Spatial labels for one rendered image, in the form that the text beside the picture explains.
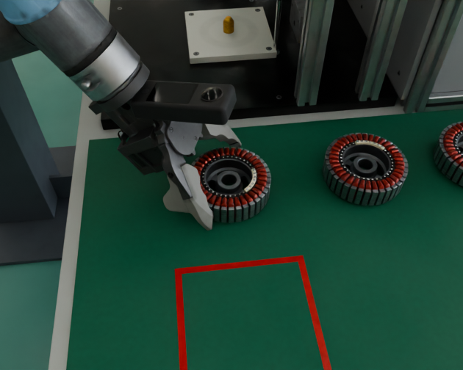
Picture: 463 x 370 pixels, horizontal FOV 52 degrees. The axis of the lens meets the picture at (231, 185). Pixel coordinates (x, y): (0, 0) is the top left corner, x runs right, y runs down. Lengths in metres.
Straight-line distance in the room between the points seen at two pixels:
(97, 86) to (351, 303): 0.38
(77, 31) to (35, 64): 1.79
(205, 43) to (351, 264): 0.47
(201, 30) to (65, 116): 1.17
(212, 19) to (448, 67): 0.42
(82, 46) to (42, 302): 1.07
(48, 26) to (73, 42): 0.03
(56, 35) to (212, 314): 0.34
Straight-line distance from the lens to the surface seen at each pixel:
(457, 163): 0.72
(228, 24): 0.89
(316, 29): 0.70
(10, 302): 1.54
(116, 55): 0.54
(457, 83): 0.84
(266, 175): 0.64
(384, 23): 0.72
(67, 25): 0.53
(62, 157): 1.81
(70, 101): 2.06
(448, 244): 0.67
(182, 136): 0.58
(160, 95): 0.55
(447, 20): 0.74
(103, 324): 0.58
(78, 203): 0.68
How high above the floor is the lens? 1.26
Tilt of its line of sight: 50 degrees down
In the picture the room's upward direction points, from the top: straight up
